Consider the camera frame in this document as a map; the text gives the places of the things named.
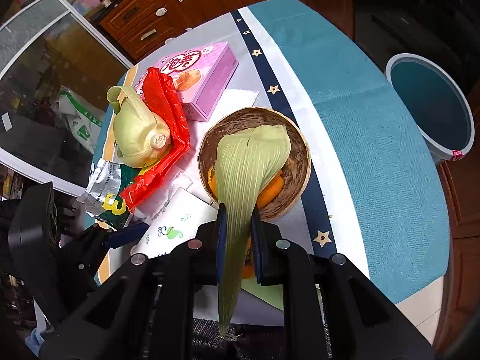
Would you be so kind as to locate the red plastic bag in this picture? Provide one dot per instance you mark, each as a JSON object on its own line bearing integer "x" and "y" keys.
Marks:
{"x": 168, "y": 120}

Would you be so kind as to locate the brown wooden door panel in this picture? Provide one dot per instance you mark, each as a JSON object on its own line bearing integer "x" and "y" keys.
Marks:
{"x": 463, "y": 232}

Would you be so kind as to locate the brown wooden drawer cabinet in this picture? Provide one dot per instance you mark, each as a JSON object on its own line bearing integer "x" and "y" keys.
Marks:
{"x": 168, "y": 3}

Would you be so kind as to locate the glass sliding door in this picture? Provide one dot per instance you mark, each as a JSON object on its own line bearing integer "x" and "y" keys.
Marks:
{"x": 41, "y": 63}

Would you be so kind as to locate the teal and white tablecloth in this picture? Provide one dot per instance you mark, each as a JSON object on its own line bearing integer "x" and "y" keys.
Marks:
{"x": 360, "y": 157}

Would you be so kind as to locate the white green plastic bag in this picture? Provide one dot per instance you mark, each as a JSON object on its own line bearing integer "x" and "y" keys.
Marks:
{"x": 80, "y": 120}

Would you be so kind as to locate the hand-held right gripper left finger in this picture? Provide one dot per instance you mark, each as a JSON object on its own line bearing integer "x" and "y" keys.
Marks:
{"x": 221, "y": 240}

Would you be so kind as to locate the brown coconut shell bowl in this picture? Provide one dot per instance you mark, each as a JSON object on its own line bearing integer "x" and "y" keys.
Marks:
{"x": 296, "y": 165}

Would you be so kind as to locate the pale yellow corn husk bundle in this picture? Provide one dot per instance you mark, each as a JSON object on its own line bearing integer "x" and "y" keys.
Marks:
{"x": 137, "y": 131}

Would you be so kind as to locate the white paper napkin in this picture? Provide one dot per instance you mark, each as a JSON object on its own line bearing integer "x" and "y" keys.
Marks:
{"x": 168, "y": 191}
{"x": 240, "y": 98}

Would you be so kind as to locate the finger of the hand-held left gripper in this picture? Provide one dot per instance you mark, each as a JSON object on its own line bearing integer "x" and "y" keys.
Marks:
{"x": 125, "y": 234}

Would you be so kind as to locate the black appliance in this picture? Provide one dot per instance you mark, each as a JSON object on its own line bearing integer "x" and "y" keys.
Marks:
{"x": 412, "y": 15}

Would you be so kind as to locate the long green corn husk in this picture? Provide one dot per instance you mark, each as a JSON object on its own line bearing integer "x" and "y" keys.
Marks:
{"x": 247, "y": 172}

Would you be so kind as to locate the white tissue packet green print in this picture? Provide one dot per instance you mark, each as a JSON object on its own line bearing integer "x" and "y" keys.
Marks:
{"x": 180, "y": 225}

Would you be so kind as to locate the flat green husk piece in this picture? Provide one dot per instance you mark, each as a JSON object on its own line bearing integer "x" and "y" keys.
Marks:
{"x": 266, "y": 294}

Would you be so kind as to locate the blue round trash bin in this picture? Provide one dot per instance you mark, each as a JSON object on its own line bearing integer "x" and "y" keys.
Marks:
{"x": 431, "y": 108}

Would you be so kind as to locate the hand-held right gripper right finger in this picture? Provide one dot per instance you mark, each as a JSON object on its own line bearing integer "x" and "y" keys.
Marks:
{"x": 256, "y": 249}

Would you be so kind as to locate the silver green snack packet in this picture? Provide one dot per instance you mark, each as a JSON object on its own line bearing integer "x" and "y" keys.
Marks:
{"x": 103, "y": 191}

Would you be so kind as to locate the pink cardboard box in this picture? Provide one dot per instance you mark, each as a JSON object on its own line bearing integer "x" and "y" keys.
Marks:
{"x": 213, "y": 78}

